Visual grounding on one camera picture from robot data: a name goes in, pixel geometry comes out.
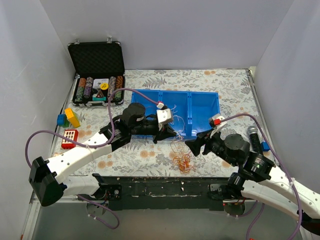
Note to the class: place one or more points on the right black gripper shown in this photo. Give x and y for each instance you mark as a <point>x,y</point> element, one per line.
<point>205,142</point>

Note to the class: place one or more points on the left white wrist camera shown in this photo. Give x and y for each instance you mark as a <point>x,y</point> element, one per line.
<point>164,114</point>

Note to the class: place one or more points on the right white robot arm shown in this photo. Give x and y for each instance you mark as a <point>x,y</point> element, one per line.
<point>258,178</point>

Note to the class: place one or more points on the black microphone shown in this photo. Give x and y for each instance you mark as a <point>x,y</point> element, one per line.
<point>252,132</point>

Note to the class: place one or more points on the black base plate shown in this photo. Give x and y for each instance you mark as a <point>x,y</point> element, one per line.
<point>159,193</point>

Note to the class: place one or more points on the small blue block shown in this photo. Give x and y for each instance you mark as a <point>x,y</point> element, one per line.
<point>264,146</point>

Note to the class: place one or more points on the blue three-compartment bin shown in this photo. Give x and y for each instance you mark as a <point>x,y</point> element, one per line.
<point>191,111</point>

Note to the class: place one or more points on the floral table mat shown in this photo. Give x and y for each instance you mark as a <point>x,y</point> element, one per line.
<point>142,158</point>

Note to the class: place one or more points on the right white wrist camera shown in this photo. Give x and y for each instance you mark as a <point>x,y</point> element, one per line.
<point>217,124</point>

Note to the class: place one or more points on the aluminium frame rail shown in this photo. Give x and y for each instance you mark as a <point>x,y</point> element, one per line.
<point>84,197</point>

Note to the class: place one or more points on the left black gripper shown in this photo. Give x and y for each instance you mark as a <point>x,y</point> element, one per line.
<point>160,131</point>

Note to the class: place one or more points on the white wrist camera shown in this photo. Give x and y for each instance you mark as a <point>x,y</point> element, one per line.
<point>164,114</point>
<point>217,124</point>

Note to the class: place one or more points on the black poker chip case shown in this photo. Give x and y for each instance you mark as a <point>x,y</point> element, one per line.
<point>97,60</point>

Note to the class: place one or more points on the red white toy block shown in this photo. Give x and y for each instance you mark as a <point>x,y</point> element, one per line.
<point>71,134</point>

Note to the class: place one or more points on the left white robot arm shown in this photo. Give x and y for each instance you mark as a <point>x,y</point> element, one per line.
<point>51,178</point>

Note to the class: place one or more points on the yellow green blue block stack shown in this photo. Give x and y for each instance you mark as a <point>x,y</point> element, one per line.
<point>68,118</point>

